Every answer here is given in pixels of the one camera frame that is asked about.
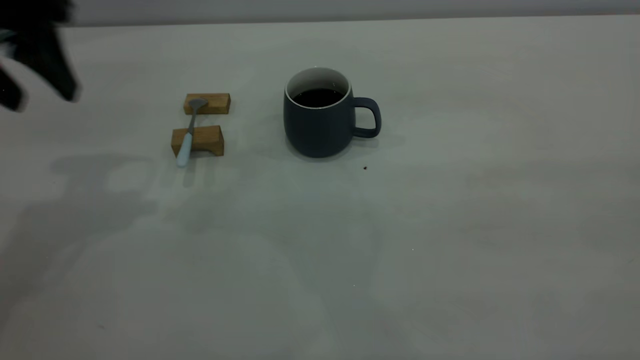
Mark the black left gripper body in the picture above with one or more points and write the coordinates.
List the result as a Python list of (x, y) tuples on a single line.
[(32, 25)]

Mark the flat rectangular wooden block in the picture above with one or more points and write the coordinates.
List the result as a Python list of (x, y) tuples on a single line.
[(217, 104)]

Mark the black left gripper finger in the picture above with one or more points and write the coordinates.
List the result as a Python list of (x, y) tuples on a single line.
[(10, 92), (60, 77)]

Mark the dark grey ceramic mug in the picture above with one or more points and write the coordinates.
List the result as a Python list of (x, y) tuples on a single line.
[(320, 125)]

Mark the arched wooden block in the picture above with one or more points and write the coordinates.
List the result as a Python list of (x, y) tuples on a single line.
[(205, 137)]

